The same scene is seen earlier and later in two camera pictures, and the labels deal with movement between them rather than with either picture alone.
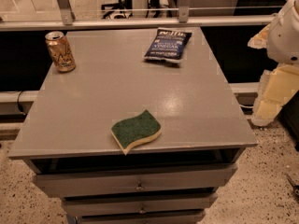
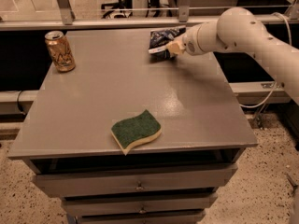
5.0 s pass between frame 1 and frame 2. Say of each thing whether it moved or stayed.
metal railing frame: stayed
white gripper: moved
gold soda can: stayed
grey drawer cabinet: stayed
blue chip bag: moved
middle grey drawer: stayed
